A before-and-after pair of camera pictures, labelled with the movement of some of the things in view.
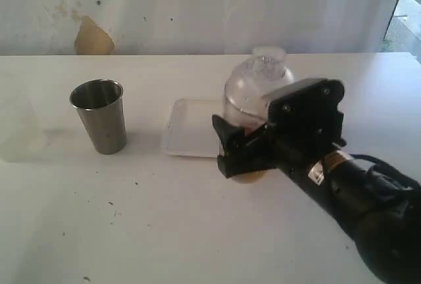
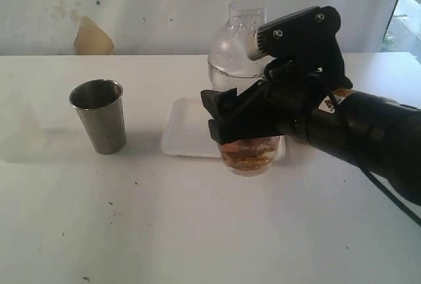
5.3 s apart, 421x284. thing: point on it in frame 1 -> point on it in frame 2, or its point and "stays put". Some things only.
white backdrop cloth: x=118 y=12 stays put
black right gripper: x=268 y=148 -> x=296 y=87
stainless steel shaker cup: x=99 y=102 stays put
